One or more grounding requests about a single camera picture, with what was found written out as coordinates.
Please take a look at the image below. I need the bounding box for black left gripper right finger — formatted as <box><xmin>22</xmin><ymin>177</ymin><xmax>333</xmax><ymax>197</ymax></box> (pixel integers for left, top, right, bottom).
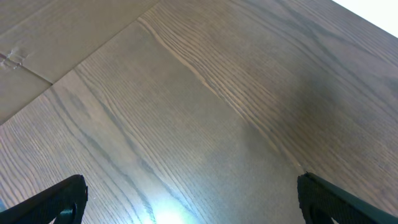
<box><xmin>297</xmin><ymin>172</ymin><xmax>397</xmax><ymax>224</ymax></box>

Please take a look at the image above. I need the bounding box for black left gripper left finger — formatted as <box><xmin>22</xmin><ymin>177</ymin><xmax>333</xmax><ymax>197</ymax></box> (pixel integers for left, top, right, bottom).
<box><xmin>1</xmin><ymin>174</ymin><xmax>88</xmax><ymax>224</ymax></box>

